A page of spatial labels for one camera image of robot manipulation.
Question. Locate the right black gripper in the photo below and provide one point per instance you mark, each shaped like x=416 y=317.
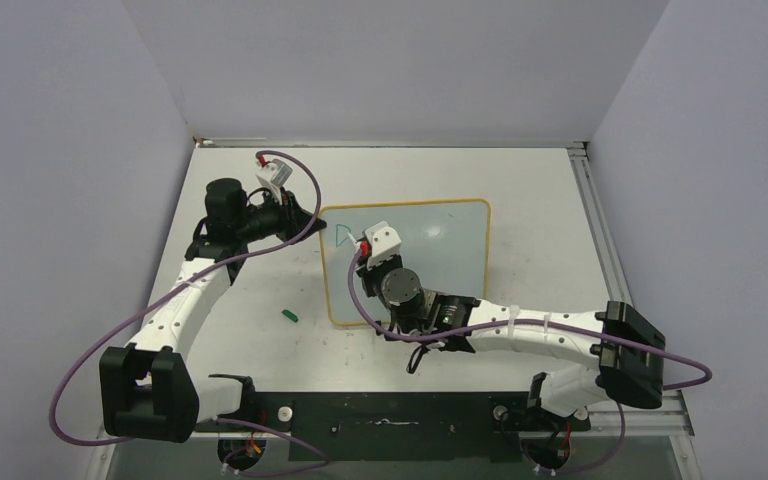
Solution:
x=367 y=274

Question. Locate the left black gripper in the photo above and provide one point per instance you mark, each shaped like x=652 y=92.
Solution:
x=292 y=217

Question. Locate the yellow framed whiteboard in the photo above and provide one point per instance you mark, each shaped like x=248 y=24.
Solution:
x=445 y=241

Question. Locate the green marker cap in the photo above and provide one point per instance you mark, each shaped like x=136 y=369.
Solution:
x=290 y=315

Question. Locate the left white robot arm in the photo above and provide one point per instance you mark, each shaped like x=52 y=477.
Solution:
x=147 y=391

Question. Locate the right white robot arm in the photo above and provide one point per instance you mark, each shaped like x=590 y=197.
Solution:
x=609 y=353

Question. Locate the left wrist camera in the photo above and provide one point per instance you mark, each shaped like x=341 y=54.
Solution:
x=272 y=175

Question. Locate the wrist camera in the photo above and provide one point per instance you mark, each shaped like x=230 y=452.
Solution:
x=272 y=175
x=379 y=243

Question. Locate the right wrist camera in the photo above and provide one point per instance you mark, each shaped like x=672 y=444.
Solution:
x=379 y=243

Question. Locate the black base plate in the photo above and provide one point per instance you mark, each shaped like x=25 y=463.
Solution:
x=421 y=426

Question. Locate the aluminium frame rail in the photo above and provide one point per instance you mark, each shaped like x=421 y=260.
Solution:
x=672 y=418

